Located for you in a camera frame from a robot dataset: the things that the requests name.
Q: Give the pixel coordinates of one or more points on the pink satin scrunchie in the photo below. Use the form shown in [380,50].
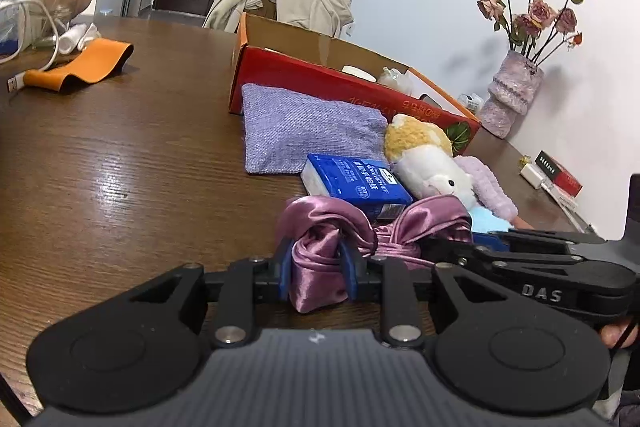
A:
[325,247]

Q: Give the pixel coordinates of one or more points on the white round item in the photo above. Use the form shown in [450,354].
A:
[358,73]

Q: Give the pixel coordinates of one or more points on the blue tissue pack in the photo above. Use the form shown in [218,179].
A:
[352,179]

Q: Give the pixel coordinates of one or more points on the purple knitted pouch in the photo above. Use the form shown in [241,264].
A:
[305,129]

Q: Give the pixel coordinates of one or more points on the clear plastic bag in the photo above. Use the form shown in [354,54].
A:
[15,12]

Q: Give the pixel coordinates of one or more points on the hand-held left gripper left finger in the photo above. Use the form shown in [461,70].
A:
[283,270]

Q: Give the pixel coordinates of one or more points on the black red flat box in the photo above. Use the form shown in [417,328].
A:
[560,169]

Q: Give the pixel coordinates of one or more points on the person's right hand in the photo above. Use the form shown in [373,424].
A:
[619,333]

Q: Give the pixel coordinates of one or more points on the small white jar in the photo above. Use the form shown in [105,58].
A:
[473,101]

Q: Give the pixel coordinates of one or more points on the white charger block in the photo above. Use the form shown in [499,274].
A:
[532,176]

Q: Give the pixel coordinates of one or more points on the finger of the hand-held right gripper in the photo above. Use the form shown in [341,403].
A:
[450,252]
[545,239]

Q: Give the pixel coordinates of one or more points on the lilac fuzzy headband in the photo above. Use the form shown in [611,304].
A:
[487,187]

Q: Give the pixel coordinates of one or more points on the brown wooden chair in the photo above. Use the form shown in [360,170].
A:
[271,1]

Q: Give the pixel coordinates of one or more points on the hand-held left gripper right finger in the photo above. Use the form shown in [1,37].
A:
[349,271]

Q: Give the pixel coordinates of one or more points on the yellow white plush toy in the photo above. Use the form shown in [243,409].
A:
[425,157]

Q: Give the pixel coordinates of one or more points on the red cardboard box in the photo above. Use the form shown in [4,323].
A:
[310,67]

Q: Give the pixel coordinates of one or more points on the light blue soft cloth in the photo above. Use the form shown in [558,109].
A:
[487,222]

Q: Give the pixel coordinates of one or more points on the pink glitter vase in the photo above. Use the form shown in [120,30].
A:
[510,94]

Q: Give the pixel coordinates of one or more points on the clear plastic packet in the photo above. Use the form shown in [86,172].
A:
[400,81]

